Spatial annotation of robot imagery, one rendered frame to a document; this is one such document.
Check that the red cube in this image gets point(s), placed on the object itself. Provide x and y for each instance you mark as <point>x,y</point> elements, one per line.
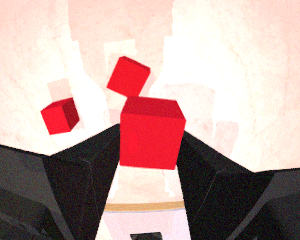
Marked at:
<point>151,132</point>
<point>128,77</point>
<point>61,116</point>

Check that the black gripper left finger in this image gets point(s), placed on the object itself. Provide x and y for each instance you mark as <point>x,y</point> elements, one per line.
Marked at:
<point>73,183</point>

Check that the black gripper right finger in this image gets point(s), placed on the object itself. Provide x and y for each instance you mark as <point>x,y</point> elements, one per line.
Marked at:
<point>221,197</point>

